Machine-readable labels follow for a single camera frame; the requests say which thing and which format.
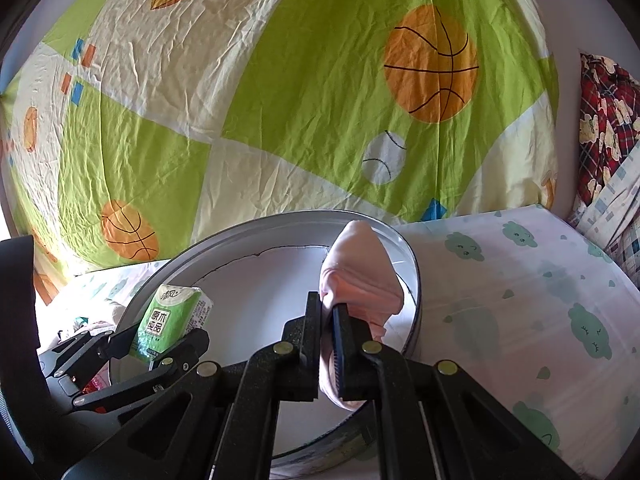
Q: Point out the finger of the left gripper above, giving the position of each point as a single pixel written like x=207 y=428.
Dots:
x=83 y=355
x=163 y=373

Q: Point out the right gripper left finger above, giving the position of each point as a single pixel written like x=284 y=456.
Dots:
x=215 y=422

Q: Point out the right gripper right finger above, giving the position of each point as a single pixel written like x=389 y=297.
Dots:
x=434 y=421

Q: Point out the green tissue pack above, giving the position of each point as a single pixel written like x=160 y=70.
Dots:
x=172 y=313

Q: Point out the pink soft cloth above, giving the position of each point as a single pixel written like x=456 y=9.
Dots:
x=357 y=272

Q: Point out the round butter cookie tin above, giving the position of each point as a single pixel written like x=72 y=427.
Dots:
x=258 y=276

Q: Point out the cloud print table cloth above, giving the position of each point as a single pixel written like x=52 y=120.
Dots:
x=515 y=297

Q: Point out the green basketball print sheet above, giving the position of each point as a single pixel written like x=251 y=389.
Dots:
x=133 y=129

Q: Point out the blue checked hanging cloth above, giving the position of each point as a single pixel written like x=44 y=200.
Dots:
x=611 y=221

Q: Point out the red plaid hanging cloth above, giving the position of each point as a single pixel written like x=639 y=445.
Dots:
x=608 y=127

